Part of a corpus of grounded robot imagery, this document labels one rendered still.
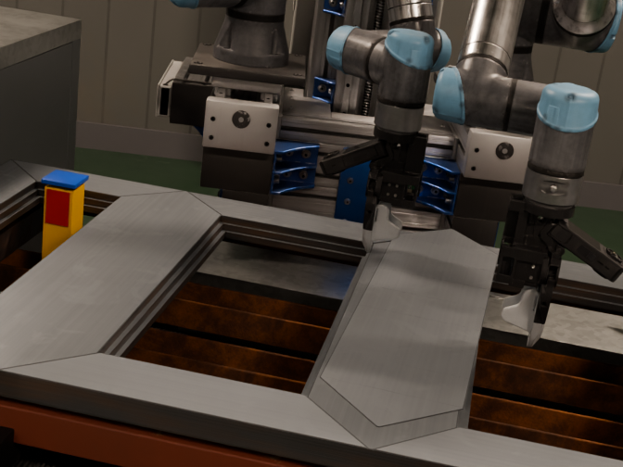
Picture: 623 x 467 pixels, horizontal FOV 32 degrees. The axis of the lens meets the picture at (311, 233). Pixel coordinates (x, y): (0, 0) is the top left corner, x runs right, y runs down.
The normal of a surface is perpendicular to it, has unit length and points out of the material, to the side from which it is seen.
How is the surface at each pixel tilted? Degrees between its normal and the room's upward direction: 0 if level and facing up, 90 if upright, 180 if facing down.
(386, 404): 0
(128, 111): 90
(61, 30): 90
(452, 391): 0
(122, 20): 90
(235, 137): 90
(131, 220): 0
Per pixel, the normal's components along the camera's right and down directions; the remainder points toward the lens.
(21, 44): 0.97, 0.18
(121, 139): 0.00, 0.35
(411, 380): 0.12, -0.93
